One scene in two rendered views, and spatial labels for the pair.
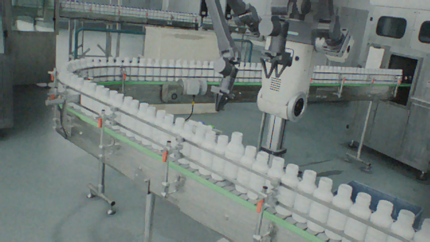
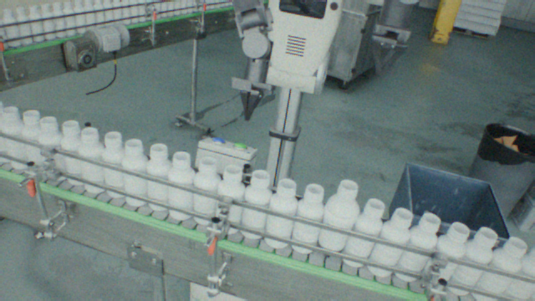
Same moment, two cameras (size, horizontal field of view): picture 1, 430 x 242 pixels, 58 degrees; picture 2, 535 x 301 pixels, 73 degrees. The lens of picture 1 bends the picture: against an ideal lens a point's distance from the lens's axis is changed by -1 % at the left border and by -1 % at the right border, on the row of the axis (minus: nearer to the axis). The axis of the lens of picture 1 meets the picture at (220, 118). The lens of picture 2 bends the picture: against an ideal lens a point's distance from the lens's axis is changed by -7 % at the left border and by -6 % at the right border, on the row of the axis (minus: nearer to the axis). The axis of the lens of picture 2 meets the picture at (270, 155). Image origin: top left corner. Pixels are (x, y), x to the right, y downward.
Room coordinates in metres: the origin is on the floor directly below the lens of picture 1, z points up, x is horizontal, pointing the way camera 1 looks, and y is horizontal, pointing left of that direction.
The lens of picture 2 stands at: (0.87, 0.38, 1.63)
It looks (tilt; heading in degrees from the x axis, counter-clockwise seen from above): 33 degrees down; 330
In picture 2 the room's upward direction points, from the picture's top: 9 degrees clockwise
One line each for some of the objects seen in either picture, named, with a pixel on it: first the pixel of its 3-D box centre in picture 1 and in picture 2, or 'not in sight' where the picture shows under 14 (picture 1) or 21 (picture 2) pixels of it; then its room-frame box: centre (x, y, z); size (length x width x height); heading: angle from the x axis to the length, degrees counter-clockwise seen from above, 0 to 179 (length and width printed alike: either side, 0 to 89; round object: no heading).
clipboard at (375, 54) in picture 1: (373, 58); not in sight; (4.95, -1.80, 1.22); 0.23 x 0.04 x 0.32; 32
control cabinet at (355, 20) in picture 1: (336, 54); not in sight; (8.13, -2.19, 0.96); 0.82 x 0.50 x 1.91; 122
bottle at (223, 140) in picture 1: (221, 157); (308, 219); (1.36, -0.02, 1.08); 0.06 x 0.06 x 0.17
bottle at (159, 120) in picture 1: (160, 129); (160, 177); (1.59, 0.25, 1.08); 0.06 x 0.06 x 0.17
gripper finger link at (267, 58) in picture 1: (271, 65); (385, 51); (1.42, -0.16, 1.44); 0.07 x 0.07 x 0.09; 50
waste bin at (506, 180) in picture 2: not in sight; (497, 177); (1.99, -2.14, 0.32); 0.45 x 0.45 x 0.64
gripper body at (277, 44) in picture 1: (277, 46); (395, 13); (1.43, -0.17, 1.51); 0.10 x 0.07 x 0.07; 140
